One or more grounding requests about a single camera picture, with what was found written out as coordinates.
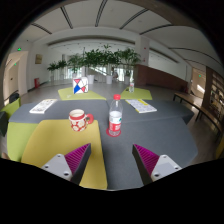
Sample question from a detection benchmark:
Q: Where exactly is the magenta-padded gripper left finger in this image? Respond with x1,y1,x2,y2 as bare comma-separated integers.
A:
41,142,92,186

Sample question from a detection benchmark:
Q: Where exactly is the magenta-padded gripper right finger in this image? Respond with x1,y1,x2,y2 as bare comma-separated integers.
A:
131,143,183,186

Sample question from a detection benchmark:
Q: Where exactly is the clear red-capped water bottle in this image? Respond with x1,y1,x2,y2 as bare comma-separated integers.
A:
108,93,124,137

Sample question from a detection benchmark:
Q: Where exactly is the red floral mug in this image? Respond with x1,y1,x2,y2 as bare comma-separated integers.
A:
68,108,95,133

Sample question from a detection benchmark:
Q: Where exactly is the white printed magazine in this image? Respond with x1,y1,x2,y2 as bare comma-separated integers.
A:
29,98,58,115

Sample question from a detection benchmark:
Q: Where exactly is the white and yellow booklet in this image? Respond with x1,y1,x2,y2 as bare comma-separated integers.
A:
125,98,158,114

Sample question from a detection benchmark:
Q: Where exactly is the wooden bench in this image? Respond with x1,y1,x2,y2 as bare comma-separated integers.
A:
172,92,224,136

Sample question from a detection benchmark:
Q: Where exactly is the lime green pouf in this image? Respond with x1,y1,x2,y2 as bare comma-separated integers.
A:
0,97,22,119

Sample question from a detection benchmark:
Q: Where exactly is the black bag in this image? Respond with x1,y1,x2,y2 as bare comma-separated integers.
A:
8,92,20,104

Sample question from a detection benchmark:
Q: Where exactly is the red blue white cube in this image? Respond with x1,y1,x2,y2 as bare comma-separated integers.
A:
72,76,90,95

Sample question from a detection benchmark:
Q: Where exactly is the wooden shelf unit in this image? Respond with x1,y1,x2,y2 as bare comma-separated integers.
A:
203,66,224,123

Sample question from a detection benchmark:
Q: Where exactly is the row of potted plants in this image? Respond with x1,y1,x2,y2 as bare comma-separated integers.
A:
46,44,142,85

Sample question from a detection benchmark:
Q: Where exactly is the framed wall picture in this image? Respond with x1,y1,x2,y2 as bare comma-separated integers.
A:
34,53,43,65

